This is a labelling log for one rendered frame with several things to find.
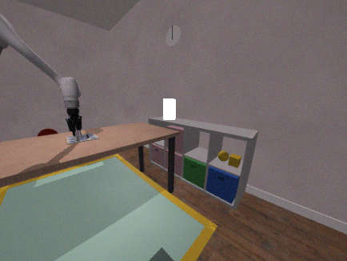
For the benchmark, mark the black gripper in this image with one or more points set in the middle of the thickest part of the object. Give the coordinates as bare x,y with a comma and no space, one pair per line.
74,120

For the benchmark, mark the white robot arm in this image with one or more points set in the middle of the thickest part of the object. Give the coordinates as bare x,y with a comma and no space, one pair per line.
68,86

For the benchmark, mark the blue and cream chessboard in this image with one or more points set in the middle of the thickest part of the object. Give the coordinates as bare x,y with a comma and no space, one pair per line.
92,136

